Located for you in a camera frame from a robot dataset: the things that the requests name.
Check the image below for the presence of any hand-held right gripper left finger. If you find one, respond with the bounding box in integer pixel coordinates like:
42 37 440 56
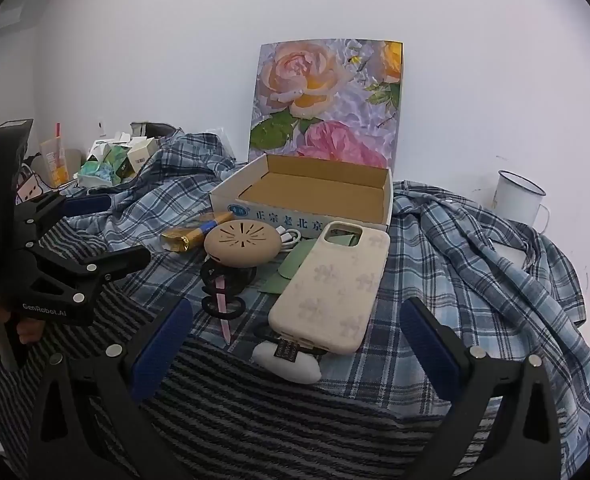
28 297 194 480

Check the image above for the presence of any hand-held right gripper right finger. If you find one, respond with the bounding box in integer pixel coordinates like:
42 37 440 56
400 296 562 480

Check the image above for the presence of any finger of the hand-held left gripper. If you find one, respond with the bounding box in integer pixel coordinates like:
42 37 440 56
50 193 114 219
26 246 152 307

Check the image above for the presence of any gold foil snack packet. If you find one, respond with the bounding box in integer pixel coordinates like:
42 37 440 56
160 211 235 253

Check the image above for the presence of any beige phone case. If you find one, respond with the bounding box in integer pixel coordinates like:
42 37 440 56
267 220 391 357

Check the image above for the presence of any round beige vented case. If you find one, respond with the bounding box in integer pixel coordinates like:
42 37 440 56
204 220 286 267

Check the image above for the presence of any green felt pouch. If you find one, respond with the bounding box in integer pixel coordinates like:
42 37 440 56
260 230 361 295

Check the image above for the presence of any white charging cable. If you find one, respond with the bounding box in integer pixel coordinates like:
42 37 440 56
275 226 303 252

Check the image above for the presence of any cardboard box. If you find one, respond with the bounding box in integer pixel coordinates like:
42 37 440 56
209 153 393 238

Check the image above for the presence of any person's left hand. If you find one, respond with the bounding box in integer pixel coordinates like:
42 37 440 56
0 302 46 366

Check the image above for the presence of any orange drink cup with straw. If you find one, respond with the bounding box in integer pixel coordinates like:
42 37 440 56
39 122 70 187

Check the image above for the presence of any pink pen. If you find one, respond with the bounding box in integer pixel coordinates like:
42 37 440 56
215 275 232 346

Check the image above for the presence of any small white carton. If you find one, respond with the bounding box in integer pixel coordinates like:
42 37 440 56
128 137 158 176

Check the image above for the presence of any dark bag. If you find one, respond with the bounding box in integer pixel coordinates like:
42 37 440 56
130 121 183 142

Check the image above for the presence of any blue plaid shirt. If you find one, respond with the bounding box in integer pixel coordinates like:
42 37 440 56
65 130 590 480

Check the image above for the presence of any grey striped cloth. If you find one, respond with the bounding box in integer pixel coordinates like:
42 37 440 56
0 215 500 480

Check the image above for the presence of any white pouch with black label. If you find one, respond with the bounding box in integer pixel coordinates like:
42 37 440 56
251 337 323 385

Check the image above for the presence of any white enamel mug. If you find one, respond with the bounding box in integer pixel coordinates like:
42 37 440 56
492 170 550 235

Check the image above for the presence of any floral print board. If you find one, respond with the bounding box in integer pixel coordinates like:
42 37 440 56
247 39 405 170

